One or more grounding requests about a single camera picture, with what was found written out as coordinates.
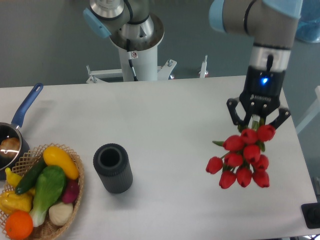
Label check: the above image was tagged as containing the black device at table edge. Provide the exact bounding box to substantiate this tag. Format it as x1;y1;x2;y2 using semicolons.
301;202;320;229

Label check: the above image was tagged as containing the dark green cucumber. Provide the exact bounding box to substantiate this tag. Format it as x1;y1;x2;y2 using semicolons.
15;159;47;195

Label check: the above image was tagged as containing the browned bread roll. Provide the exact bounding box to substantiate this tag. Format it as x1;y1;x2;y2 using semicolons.
0;137;20;159

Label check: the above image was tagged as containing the red tulip bouquet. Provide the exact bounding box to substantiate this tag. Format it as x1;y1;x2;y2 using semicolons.
205;120;276;189

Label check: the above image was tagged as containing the orange fruit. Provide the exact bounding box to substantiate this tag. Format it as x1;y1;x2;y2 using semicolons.
4;211;34;240

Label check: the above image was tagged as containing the blue handled saucepan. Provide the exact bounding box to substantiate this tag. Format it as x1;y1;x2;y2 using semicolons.
0;83;44;181

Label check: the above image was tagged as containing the yellow banana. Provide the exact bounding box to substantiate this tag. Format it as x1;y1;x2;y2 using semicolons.
4;167;23;189

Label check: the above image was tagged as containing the yellow squash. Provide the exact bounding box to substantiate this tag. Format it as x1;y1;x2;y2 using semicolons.
43;146;80;180

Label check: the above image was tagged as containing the blue plastic bag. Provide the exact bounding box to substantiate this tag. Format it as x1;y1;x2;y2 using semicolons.
295;0;320;43

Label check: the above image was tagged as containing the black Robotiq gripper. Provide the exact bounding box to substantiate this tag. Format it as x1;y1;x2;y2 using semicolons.
226;66;291;130

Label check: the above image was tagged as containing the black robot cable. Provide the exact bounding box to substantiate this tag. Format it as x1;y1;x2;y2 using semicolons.
125;39;139;82

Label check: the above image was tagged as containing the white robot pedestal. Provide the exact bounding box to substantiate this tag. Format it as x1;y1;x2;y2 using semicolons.
85;37;210;84

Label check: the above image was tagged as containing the white garlic bulb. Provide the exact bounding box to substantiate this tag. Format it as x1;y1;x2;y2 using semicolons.
48;202;73;226

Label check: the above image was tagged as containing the white frame bar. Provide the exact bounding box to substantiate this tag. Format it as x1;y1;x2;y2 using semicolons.
295;85;320;135

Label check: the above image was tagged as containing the yellow bell pepper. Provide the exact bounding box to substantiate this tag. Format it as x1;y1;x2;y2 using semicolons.
0;190;33;215

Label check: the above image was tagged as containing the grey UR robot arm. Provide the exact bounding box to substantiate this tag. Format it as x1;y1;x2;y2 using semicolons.
83;0;303;129

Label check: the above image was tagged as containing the green bok choy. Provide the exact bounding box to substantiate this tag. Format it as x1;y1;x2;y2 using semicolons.
29;165;67;228

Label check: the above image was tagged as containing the dark grey ribbed vase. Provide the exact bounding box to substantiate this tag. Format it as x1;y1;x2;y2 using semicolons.
93;143;134;194

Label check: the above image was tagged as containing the purple red radish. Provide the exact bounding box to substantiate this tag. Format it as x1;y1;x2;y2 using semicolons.
61;180;80;204

